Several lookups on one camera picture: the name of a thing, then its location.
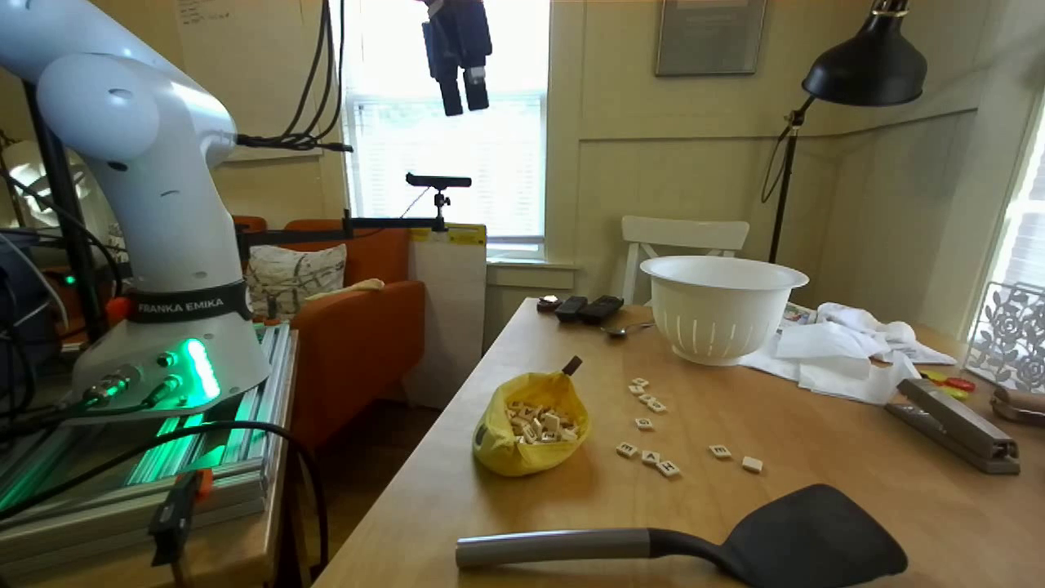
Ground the yellow banana-shaped cloth bag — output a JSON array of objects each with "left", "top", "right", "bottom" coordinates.
[{"left": 473, "top": 358, "right": 591, "bottom": 478}]

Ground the orange armchair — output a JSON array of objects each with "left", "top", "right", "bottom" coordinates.
[{"left": 235, "top": 215, "right": 423, "bottom": 449}]

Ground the black camera on tripod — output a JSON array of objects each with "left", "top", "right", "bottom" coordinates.
[{"left": 405, "top": 174, "right": 473, "bottom": 233}]

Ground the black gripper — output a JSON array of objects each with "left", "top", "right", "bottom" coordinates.
[{"left": 421, "top": 0, "right": 492, "bottom": 119}]

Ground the white crumpled cloth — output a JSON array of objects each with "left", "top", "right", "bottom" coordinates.
[{"left": 746, "top": 303, "right": 953, "bottom": 405}]

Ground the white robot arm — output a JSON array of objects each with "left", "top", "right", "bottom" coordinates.
[{"left": 0, "top": 0, "right": 269, "bottom": 419}]

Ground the black spatula with metal handle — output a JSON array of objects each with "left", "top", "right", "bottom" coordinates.
[{"left": 455, "top": 483, "right": 909, "bottom": 588}]

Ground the patterned cushion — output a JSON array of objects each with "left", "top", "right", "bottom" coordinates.
[{"left": 245, "top": 246, "right": 347, "bottom": 319}]

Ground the framed picture on wall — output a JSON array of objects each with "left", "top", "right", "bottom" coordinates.
[{"left": 653, "top": 0, "right": 766, "bottom": 80}]

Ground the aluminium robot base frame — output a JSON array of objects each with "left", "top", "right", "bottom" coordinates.
[{"left": 0, "top": 327, "right": 295, "bottom": 575}]

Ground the white plastic colander bowl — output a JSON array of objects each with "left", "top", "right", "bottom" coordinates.
[{"left": 639, "top": 254, "right": 811, "bottom": 367}]

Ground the black cable bundle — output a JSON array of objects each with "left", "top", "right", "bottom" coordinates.
[{"left": 232, "top": 0, "right": 356, "bottom": 157}]

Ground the white chair back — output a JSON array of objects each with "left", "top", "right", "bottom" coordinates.
[{"left": 619, "top": 215, "right": 747, "bottom": 303}]

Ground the black desk lamp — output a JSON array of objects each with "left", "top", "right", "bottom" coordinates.
[{"left": 760, "top": 0, "right": 926, "bottom": 259}]

